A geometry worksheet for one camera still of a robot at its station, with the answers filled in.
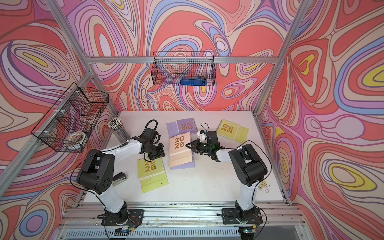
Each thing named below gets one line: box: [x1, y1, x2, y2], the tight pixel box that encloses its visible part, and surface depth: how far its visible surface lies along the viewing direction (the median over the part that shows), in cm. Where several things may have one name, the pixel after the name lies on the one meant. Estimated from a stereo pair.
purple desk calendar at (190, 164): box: [170, 160, 195, 170], surface depth 90 cm
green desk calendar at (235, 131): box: [216, 119, 250, 144], surface depth 110 cm
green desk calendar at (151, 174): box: [137, 157, 169, 194], surface depth 88 cm
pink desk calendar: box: [169, 131, 193, 168], surface depth 92 cm
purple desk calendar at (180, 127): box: [166, 118, 198, 138], surface depth 113 cm
